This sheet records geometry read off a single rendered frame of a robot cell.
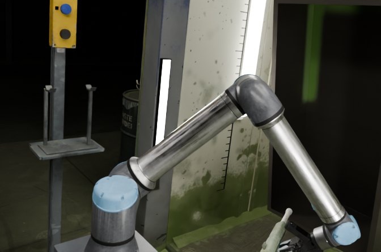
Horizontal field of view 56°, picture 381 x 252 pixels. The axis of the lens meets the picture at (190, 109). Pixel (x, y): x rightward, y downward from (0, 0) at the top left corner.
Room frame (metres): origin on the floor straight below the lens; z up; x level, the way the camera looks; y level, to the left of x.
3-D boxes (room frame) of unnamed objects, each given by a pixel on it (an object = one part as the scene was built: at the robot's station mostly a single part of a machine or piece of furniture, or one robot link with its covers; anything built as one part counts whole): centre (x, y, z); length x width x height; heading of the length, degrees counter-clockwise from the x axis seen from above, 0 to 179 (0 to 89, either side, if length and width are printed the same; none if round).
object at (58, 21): (1.81, 0.68, 1.42); 0.12 x 0.06 x 0.26; 130
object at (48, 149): (1.73, 0.61, 0.95); 0.26 x 0.15 x 0.32; 130
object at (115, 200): (1.12, 0.22, 0.83); 0.17 x 0.15 x 0.18; 1
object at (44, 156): (1.75, 0.62, 0.78); 0.31 x 0.23 x 0.01; 130
